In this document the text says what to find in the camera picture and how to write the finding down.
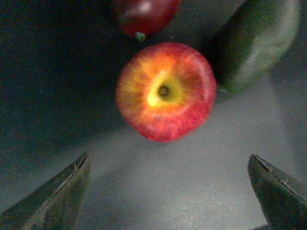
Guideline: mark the dark red plum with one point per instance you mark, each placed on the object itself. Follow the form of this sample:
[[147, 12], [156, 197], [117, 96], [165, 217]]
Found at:
[[140, 19]]

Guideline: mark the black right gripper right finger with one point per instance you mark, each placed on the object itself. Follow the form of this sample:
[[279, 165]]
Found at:
[[282, 198]]

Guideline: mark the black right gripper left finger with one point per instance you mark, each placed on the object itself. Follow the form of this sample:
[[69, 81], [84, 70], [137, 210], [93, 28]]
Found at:
[[55, 205]]

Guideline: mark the green avocado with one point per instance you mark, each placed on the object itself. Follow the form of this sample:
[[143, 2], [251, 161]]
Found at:
[[254, 39]]

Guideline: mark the red yellow apple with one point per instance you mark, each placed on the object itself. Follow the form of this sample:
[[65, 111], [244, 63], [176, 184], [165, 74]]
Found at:
[[166, 91]]

